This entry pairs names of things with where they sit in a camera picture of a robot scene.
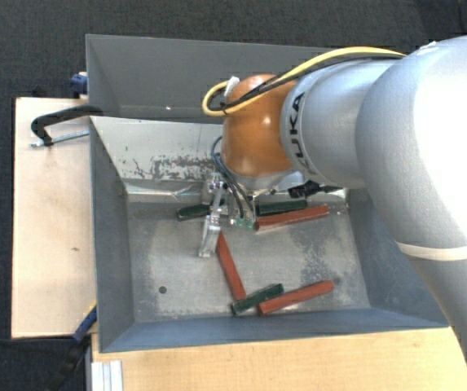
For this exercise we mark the black cylinder on white bracket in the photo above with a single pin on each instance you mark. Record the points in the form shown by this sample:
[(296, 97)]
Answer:
[(304, 189)]

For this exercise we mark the grey metal bin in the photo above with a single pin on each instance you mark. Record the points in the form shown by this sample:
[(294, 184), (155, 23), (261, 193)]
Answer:
[(176, 267)]

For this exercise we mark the red-brown flat block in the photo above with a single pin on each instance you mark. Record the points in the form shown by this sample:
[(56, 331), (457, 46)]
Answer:
[(294, 217), (298, 297), (231, 267)]

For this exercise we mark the dark green flat block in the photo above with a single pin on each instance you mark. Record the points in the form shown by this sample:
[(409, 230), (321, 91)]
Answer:
[(282, 207), (192, 212), (257, 299)]

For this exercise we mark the pale wood flat board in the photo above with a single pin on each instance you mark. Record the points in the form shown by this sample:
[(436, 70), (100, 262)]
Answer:
[(54, 218)]

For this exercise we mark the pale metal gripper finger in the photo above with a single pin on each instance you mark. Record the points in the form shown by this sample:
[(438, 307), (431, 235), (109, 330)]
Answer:
[(214, 238), (204, 242)]

